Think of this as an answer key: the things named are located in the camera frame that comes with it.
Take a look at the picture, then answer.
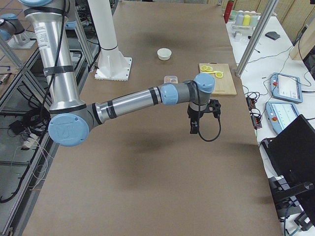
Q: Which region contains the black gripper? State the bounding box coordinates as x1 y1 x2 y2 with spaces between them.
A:
187 104 208 134

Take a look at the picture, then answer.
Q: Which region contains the clear plastic egg box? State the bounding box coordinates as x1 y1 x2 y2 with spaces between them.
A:
163 75 178 84

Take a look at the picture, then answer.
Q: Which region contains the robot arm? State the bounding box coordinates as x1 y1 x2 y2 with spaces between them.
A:
22 0 221 147

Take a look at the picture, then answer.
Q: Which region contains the bamboo cutting board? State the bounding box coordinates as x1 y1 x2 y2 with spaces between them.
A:
199 63 237 95

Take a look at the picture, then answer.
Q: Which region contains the white ceramic bowl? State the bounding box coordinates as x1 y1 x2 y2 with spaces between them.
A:
157 48 172 61

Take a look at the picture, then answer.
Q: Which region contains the near blue teach pendant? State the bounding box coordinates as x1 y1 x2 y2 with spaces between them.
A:
265 102 299 134

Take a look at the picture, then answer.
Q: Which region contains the blue teach pendant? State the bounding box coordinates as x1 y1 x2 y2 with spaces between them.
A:
270 73 303 103
265 102 299 134

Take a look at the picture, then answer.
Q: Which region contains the far blue teach pendant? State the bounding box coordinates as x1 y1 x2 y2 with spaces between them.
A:
270 73 303 103

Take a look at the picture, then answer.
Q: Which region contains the yellow cup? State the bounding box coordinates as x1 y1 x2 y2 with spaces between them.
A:
242 14 251 26

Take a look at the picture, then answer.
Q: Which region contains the grey cup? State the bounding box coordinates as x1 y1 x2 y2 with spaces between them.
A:
234 13 244 26

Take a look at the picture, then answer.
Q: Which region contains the small black square device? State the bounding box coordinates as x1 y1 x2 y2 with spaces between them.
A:
265 31 281 40

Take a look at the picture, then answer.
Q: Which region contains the light blue cup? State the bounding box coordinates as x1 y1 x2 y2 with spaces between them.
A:
249 15 258 27

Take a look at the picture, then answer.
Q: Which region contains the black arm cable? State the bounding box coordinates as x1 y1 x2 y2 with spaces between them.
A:
186 80 221 142

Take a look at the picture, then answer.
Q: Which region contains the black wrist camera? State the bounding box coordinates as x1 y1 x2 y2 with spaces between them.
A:
206 99 221 119

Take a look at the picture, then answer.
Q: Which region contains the lemon slice pair near handle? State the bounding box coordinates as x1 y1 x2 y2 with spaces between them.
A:
200 65 213 72

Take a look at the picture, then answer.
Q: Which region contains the white camera stand pole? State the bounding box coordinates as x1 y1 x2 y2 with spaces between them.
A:
88 0 132 81

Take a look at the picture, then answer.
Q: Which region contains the aluminium frame post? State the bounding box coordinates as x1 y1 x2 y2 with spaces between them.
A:
235 0 279 77

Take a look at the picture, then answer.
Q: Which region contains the aluminium table frame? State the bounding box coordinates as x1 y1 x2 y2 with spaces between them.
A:
0 14 99 232

